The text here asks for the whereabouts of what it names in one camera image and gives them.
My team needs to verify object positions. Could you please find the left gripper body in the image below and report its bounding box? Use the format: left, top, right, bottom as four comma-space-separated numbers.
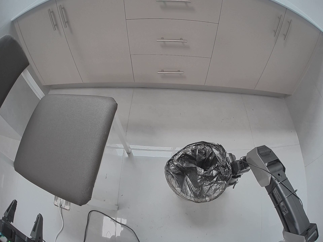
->
0, 219, 39, 242

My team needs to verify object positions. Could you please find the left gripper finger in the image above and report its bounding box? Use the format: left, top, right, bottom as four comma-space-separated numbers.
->
4, 199, 17, 223
30, 213, 44, 239

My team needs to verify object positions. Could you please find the black plastic bag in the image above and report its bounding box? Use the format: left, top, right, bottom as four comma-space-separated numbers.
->
164, 141, 232, 204

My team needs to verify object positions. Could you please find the grey padded white-legged chair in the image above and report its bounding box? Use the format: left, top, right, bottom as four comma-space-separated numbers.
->
0, 34, 132, 210

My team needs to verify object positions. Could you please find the beige cabinet with drawers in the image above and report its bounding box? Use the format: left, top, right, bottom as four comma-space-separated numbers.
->
13, 0, 322, 96

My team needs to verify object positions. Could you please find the white cable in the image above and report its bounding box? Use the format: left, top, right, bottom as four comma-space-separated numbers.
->
55, 203, 64, 242

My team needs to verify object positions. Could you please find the black cable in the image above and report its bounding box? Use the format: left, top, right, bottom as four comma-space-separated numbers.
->
86, 210, 139, 242

